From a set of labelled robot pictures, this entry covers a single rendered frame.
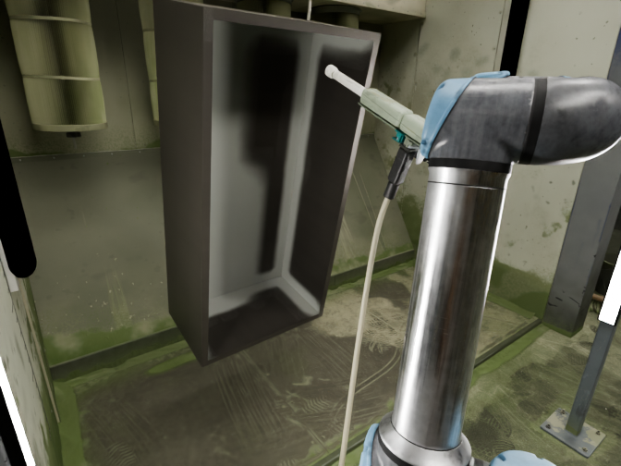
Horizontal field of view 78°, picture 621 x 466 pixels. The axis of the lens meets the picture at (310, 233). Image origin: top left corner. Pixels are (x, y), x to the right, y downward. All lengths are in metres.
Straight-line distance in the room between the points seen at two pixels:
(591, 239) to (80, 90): 2.86
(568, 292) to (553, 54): 1.44
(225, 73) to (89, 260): 1.37
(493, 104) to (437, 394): 0.42
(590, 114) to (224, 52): 1.14
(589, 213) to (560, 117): 2.19
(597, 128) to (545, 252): 2.31
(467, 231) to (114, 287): 2.06
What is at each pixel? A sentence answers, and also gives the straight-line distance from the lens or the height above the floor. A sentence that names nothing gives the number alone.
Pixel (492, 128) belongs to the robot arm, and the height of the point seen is 1.41.
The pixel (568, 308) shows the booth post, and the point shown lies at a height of 0.19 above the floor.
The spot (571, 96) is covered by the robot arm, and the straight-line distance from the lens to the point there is 0.60.
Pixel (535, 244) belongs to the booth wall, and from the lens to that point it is 2.91.
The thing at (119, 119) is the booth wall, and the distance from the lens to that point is 2.61.
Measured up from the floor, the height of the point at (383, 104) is 1.43.
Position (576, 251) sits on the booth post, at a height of 0.57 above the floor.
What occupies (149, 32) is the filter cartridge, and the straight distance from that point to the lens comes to 2.38.
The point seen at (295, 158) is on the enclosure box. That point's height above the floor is 1.17.
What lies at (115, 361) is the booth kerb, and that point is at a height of 0.08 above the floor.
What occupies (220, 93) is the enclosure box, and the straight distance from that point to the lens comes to 1.48.
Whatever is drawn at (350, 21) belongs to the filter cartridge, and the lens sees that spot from 2.90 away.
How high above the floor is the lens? 1.46
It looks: 20 degrees down
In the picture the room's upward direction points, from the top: 1 degrees clockwise
